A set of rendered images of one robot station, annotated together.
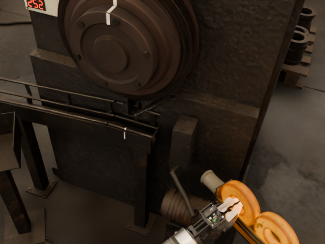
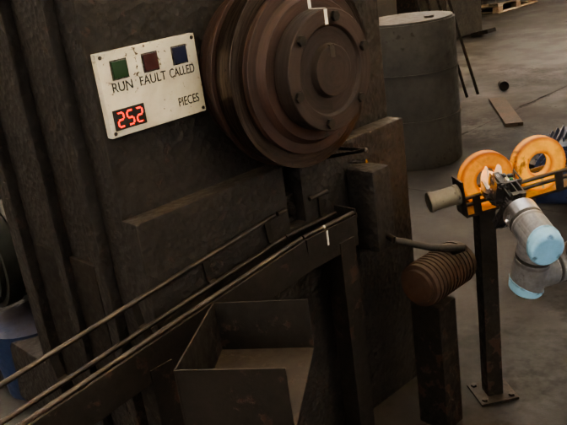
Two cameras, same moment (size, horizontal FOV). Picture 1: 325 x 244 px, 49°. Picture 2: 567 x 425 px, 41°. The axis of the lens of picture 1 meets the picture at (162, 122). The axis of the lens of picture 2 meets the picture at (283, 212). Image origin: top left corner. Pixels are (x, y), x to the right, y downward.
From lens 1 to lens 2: 1.80 m
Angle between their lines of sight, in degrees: 55
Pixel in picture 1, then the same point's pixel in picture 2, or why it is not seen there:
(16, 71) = not seen: outside the picture
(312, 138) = not seen: hidden behind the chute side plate
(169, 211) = (440, 276)
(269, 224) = (531, 149)
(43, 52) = (142, 215)
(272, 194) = not seen: hidden behind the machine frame
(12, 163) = (300, 354)
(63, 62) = (190, 201)
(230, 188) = (472, 165)
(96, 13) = (314, 15)
